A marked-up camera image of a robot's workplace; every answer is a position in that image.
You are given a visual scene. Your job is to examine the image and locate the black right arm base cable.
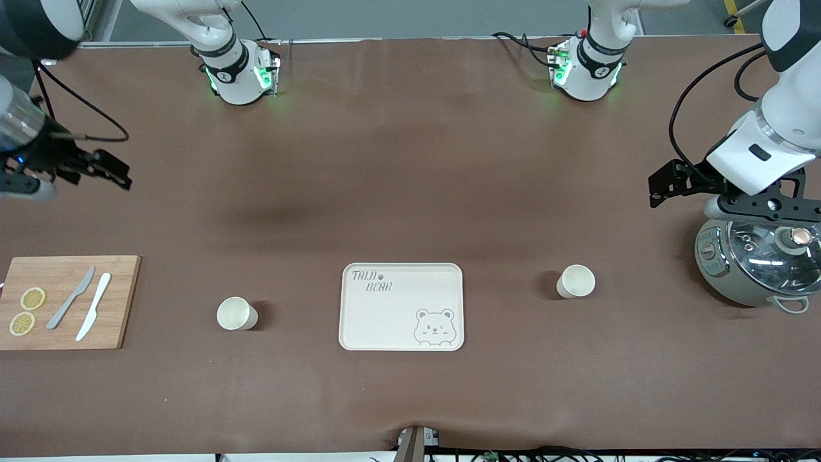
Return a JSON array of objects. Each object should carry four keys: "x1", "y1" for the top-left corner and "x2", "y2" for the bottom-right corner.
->
[{"x1": 224, "y1": 5, "x2": 267, "y2": 42}]

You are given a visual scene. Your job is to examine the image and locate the brown wooden post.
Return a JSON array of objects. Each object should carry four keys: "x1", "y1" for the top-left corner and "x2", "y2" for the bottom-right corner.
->
[{"x1": 396, "y1": 427, "x2": 427, "y2": 462}]

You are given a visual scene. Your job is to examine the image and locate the bamboo cutting board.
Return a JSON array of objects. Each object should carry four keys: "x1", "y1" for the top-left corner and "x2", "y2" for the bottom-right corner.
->
[{"x1": 0, "y1": 255, "x2": 142, "y2": 351}]

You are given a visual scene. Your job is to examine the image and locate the glass pot lid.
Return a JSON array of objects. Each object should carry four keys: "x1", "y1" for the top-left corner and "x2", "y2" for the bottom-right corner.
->
[{"x1": 727, "y1": 218, "x2": 821, "y2": 297}]

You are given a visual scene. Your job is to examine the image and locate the grey electric cooking pot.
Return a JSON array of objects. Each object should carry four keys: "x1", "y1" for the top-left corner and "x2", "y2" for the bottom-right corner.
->
[{"x1": 695, "y1": 218, "x2": 821, "y2": 315}]

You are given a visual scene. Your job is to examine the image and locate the black left arm base cables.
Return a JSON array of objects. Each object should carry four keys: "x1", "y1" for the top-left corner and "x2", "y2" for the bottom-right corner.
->
[{"x1": 491, "y1": 31, "x2": 559, "y2": 68}]

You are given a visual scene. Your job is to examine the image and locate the grey plastic knife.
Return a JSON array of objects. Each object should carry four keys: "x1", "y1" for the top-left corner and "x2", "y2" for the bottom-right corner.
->
[{"x1": 46, "y1": 266, "x2": 96, "y2": 330}]

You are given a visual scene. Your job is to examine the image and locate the white plastic knife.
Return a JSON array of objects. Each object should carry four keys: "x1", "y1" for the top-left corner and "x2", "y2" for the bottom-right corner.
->
[{"x1": 76, "y1": 273, "x2": 112, "y2": 342}]

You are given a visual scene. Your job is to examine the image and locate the white plastic cup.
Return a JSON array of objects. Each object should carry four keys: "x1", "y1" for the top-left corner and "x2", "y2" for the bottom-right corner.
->
[
  {"x1": 556, "y1": 264, "x2": 596, "y2": 300},
  {"x1": 217, "y1": 296, "x2": 258, "y2": 331}
]

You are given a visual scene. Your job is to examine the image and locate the white bear print tray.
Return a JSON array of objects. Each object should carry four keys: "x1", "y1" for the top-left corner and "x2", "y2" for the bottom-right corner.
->
[{"x1": 339, "y1": 262, "x2": 464, "y2": 352}]

